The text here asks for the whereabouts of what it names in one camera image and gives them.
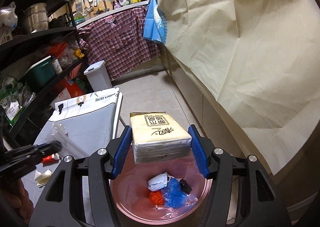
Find black plastic item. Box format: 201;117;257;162
179;179;192;194

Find cream cloth with blue corner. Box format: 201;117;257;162
157;0;319;174

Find black metal shelf rack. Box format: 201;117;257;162
1;0;87;148

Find light blue face mask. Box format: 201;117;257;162
148;172;169;192

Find person's left hand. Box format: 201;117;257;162
2;179;34;224

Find green storage box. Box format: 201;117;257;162
23;56;56;90

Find red white medicine box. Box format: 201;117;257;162
41;153;60;165

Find grey ironing board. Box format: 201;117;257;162
21;87;124;227

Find chrome kitchen faucet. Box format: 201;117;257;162
93;0;109;15

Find clear bubble wrap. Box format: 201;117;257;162
155;194;199;220

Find clear plastic wrapper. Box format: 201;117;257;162
48;122;88;159

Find white torn paper carton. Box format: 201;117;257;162
34;169;52;187

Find white pedal bin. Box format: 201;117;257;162
84;60;112;92

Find orange plastic bag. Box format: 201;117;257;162
149;190;165;205

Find beige tissue pack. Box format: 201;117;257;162
130;112;191;164

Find red plaid shirt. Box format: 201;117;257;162
78;6;161;81

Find stainless steel pot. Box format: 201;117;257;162
22;3;49;34

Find pink plastic trash bucket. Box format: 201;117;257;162
111;150;212;225

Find blue plastic bag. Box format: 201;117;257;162
161;178;188;209

